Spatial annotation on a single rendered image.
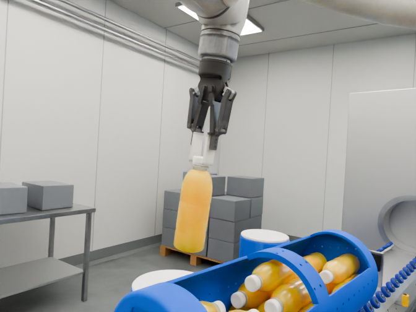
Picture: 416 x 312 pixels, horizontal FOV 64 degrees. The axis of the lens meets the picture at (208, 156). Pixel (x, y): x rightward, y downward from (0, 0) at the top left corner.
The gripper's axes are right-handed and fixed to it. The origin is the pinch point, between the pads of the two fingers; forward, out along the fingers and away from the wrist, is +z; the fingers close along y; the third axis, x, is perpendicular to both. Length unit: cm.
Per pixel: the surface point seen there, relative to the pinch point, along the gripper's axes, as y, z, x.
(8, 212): 239, 86, -26
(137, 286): 31, 50, -10
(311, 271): -18.5, 27.3, -27.2
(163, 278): 31, 50, -21
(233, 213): 196, 92, -260
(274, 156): 279, 24, -453
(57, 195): 247, 75, -66
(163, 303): -13.8, 26.0, 17.2
